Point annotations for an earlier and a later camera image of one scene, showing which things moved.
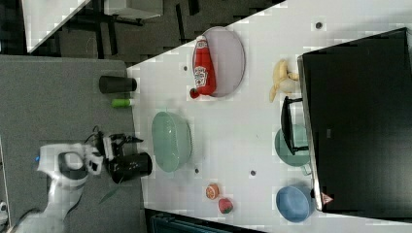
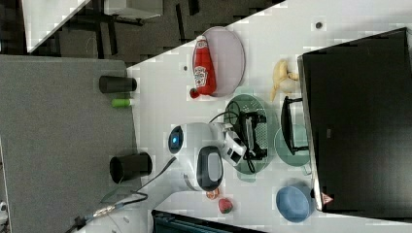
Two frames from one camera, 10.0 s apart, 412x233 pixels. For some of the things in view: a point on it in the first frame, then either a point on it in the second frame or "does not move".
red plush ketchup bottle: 204,74 does not move
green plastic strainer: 171,141 → 244,103
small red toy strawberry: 193,93 does not move
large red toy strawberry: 225,206 does not move
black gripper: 120,139 → 248,121
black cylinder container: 117,83 does not move
